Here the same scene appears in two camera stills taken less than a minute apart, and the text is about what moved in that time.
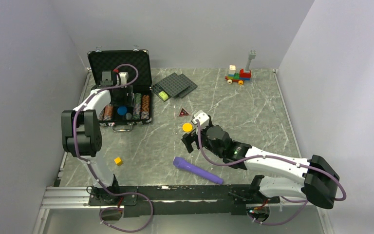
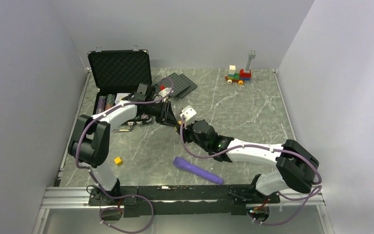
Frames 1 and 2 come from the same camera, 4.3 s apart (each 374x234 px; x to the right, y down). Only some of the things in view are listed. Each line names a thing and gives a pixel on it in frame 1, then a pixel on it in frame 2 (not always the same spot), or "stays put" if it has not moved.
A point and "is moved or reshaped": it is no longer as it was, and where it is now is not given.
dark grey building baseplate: [172, 84] stays put
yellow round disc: [187, 127] is moved or reshaped
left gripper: [127, 101] to [167, 114]
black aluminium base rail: [161, 201] stays put
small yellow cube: [118, 161] stays put
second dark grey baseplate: [192, 86] stays put
